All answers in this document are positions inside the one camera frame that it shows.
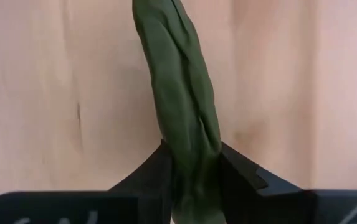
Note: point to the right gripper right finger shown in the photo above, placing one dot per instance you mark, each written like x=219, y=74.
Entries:
x=290, y=208

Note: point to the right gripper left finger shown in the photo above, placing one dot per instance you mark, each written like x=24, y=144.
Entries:
x=72, y=208

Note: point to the dark green wrinkled cucumber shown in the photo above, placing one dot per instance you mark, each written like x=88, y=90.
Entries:
x=181, y=93

